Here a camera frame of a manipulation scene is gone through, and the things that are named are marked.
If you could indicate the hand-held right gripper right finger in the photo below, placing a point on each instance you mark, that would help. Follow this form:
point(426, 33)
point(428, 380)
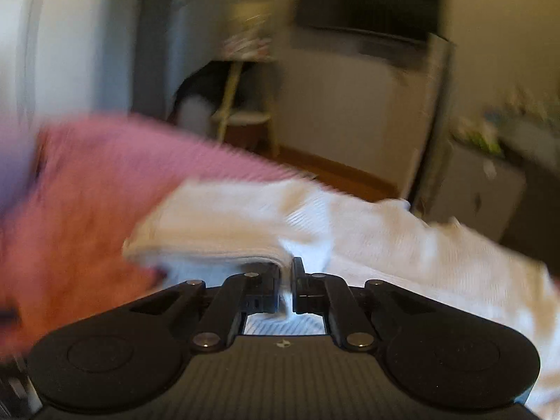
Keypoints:
point(302, 292)

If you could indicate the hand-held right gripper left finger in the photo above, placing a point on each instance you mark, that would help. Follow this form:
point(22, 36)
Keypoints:
point(261, 298)

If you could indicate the white knit garment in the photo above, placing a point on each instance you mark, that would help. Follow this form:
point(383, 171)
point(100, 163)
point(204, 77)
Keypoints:
point(350, 223)

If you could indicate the white yellow-legged side table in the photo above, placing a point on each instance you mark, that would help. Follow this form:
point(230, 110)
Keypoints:
point(245, 116)

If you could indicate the white round bin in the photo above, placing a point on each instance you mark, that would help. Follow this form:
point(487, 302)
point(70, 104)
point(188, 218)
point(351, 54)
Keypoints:
point(196, 113)

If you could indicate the pink ribbed blanket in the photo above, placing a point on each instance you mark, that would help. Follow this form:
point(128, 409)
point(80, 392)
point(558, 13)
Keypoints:
point(83, 210)

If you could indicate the grey drawer cabinet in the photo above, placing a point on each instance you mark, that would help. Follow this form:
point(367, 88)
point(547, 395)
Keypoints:
point(481, 188)

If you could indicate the white black leaning board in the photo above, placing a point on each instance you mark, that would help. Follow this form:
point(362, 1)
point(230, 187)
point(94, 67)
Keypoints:
point(433, 118)

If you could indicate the black bag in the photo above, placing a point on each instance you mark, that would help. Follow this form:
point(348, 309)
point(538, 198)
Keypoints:
point(201, 81)

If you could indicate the grey desk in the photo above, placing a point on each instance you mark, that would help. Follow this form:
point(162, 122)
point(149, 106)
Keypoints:
point(538, 192)

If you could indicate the grey door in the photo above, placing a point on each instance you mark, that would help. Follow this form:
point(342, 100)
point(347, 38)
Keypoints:
point(164, 39)

